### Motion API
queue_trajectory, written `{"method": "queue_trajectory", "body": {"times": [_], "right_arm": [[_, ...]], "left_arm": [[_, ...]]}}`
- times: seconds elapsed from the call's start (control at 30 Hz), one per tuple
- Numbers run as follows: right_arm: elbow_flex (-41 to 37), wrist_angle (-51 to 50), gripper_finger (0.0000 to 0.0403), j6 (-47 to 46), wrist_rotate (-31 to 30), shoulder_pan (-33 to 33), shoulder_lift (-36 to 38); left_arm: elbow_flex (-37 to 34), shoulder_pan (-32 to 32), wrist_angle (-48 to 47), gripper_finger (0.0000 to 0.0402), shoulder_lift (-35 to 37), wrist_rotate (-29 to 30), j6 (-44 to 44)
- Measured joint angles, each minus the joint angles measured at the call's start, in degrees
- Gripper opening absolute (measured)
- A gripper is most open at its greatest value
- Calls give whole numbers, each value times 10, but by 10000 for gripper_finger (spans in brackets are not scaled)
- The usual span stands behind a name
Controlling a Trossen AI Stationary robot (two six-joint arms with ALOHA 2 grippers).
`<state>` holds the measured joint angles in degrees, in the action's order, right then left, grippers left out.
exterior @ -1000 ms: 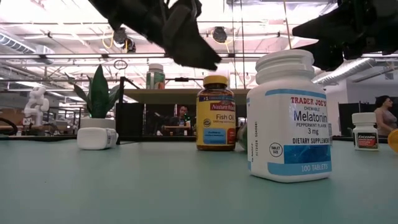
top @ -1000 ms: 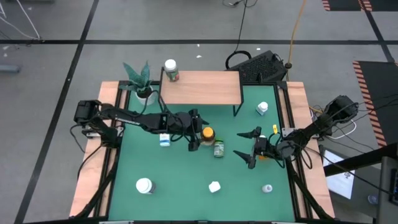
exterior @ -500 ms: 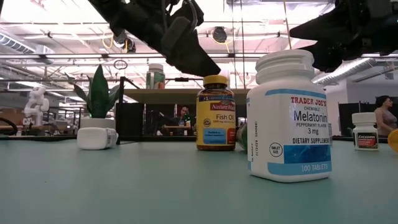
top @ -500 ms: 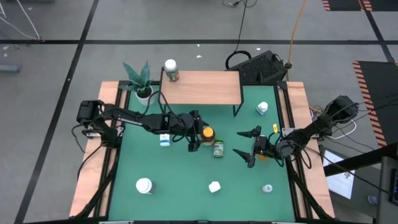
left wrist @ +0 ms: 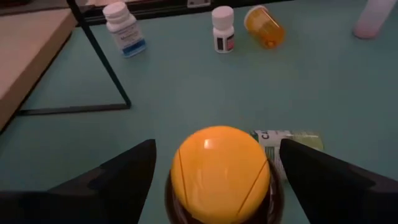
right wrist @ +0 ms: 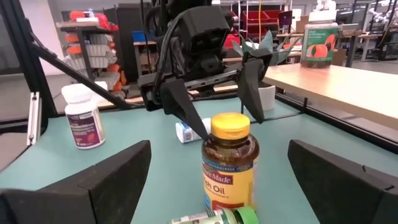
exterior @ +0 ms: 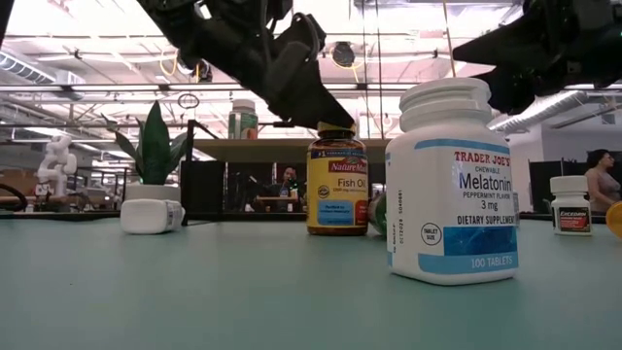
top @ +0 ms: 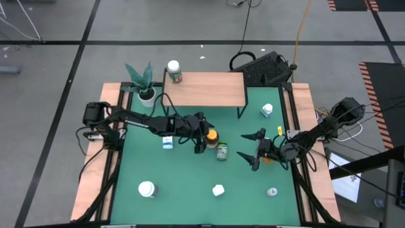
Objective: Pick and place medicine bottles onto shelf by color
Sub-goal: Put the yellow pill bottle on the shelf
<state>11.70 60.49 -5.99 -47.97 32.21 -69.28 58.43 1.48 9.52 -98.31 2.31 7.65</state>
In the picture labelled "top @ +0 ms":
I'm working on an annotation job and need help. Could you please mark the black metal table frame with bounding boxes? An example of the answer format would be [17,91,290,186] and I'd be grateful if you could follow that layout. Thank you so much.
[75,81,341,228]

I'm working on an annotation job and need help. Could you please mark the white-capped bottle green label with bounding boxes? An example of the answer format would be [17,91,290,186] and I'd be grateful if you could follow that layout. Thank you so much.
[166,60,184,84]

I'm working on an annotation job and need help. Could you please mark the white screen monitor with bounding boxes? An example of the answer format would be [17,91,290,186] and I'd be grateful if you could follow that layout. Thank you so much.
[328,151,362,204]

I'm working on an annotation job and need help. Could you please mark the grey cabinet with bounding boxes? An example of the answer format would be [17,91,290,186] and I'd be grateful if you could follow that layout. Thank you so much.
[382,158,405,228]

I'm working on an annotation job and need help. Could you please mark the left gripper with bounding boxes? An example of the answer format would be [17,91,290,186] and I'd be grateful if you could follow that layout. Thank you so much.
[182,111,216,155]

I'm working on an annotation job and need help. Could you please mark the white round plant pot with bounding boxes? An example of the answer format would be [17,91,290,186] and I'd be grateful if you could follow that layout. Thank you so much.
[137,87,158,108]

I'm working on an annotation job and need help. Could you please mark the yellow hanging cable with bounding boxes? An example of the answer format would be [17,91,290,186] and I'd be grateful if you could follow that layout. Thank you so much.
[291,0,313,69]

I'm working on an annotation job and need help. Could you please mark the black mat orange stripes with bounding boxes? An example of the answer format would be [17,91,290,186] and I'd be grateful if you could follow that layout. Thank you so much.
[327,0,405,13]
[358,61,405,150]

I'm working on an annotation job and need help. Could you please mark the black hanging cable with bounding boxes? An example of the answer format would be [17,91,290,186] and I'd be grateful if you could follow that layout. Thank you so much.
[226,0,263,72]

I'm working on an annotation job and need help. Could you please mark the white cable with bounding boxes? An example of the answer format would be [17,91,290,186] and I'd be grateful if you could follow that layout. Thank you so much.
[330,122,364,143]

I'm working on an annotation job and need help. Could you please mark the wooden table side board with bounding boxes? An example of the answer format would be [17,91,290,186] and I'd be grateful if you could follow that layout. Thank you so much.
[70,82,127,222]
[289,82,342,222]

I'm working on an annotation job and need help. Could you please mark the white-capped bottle pale blue label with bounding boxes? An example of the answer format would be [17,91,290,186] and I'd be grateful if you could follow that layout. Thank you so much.
[260,103,274,118]

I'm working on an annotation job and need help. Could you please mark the white floor cables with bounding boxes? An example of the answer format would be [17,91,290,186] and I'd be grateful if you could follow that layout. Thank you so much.
[0,0,42,42]

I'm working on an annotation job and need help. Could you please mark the wooden shelf black metal frame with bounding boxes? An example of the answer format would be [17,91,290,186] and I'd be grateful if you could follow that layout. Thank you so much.
[160,68,249,120]

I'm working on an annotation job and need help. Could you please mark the large white bottle purple label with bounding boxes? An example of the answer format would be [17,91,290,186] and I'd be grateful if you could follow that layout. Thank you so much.
[137,180,159,198]

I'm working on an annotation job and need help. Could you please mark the green bottle green cap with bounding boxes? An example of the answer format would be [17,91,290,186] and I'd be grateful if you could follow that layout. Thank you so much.
[216,142,228,162]

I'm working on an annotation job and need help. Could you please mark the black metal beam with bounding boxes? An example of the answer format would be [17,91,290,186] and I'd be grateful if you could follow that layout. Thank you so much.
[328,144,405,181]

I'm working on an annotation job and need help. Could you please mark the plain white bottle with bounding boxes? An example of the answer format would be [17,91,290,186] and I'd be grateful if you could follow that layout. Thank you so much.
[211,184,226,197]

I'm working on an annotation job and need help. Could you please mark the green snake plant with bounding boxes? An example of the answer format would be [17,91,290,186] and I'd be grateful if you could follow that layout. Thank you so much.
[121,61,156,96]

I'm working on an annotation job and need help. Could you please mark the amber bottle yellow cap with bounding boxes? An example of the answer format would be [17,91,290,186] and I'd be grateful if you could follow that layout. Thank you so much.
[206,129,220,149]

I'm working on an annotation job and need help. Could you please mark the grey floor object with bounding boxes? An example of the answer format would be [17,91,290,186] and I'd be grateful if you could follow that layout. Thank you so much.
[0,65,22,75]

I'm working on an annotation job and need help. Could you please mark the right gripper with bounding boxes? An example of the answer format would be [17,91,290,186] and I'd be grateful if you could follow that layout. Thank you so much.
[236,127,285,172]

